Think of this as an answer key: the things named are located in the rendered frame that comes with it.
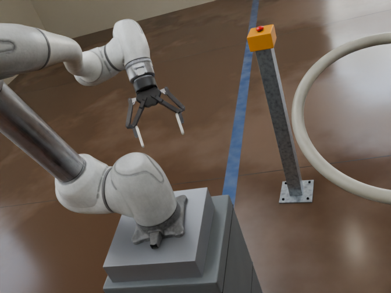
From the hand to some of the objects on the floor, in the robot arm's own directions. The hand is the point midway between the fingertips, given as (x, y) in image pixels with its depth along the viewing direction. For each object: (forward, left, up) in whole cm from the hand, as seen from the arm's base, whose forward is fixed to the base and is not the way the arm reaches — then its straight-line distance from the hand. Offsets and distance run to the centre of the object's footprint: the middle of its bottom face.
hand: (162, 137), depth 137 cm
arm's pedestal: (-8, -16, -114) cm, 116 cm away
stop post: (+38, +85, -120) cm, 152 cm away
